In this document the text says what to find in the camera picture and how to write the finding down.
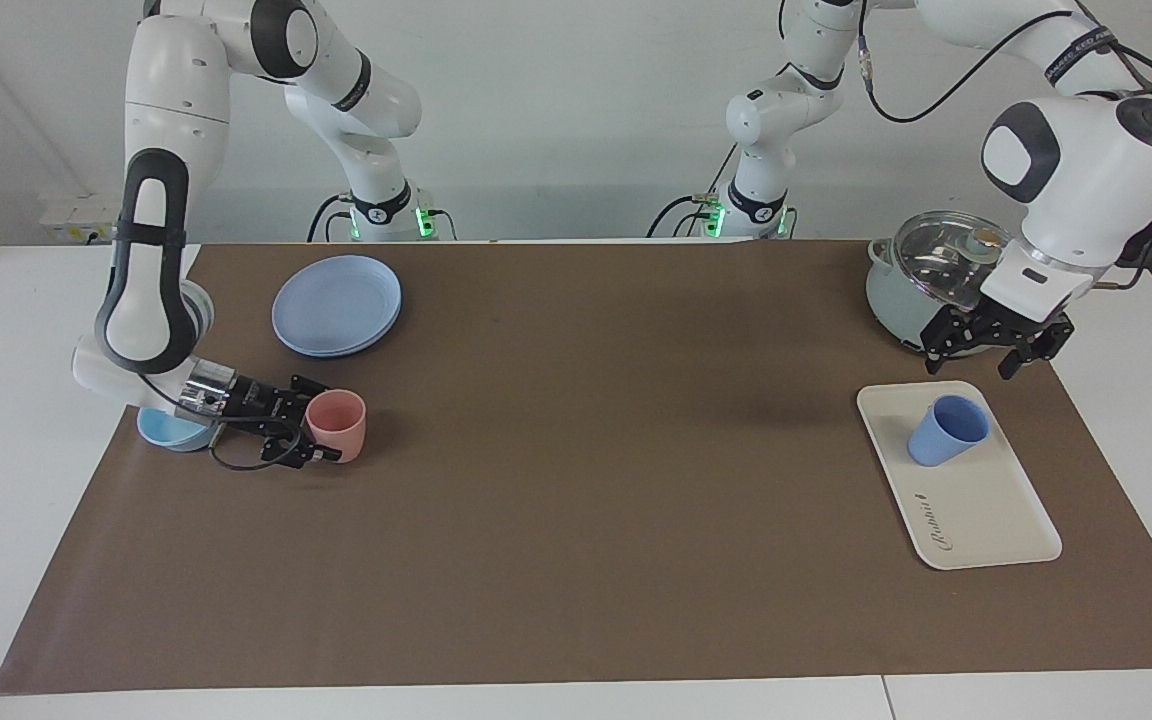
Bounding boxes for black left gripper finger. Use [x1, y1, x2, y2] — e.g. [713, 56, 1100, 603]
[998, 320, 1075, 381]
[921, 310, 977, 377]

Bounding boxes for pink cup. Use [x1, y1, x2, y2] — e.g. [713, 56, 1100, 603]
[305, 389, 367, 463]

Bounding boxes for blue ribbed cup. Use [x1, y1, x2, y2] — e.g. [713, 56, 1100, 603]
[907, 395, 991, 468]

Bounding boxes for cream rabbit print tray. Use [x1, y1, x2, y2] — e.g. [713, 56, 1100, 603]
[856, 380, 1063, 571]

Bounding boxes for pale green glass-lidded pot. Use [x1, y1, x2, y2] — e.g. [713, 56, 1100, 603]
[866, 210, 1027, 356]

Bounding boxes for pale blue plate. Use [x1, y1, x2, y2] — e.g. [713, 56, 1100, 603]
[271, 255, 403, 359]

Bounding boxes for light blue bowl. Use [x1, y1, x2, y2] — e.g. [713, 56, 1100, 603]
[136, 405, 222, 453]

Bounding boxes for white power strip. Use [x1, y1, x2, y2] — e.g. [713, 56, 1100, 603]
[39, 195, 152, 243]

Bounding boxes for brown table mat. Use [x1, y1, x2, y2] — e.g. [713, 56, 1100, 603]
[0, 238, 1152, 696]

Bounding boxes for black base cable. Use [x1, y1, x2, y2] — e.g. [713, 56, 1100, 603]
[308, 193, 355, 242]
[646, 148, 742, 239]

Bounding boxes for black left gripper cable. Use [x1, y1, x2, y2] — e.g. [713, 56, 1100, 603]
[856, 0, 1152, 291]

